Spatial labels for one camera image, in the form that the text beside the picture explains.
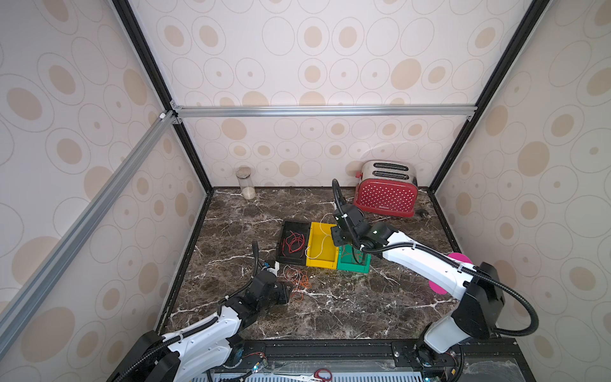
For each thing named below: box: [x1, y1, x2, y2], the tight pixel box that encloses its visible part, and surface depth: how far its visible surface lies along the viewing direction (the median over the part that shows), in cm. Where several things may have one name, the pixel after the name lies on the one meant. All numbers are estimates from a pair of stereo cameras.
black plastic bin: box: [276, 220, 311, 266], surface depth 97 cm
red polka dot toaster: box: [353, 159, 419, 218], surface depth 104 cm
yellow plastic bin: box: [305, 221, 339, 270], surface depth 92 cm
